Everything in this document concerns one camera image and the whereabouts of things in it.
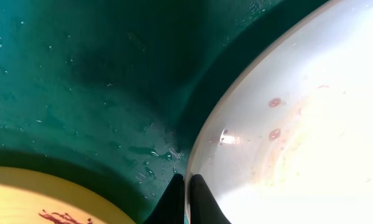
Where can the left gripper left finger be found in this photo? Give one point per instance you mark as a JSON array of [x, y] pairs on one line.
[[170, 209]]

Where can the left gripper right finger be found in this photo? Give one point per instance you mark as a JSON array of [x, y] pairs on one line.
[[203, 206]]

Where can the light blue plate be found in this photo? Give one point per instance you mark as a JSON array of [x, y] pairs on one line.
[[291, 141]]

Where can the teal plastic tray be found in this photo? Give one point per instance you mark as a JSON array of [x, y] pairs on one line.
[[111, 94]]

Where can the yellow plate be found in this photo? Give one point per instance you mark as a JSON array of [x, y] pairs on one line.
[[28, 196]]

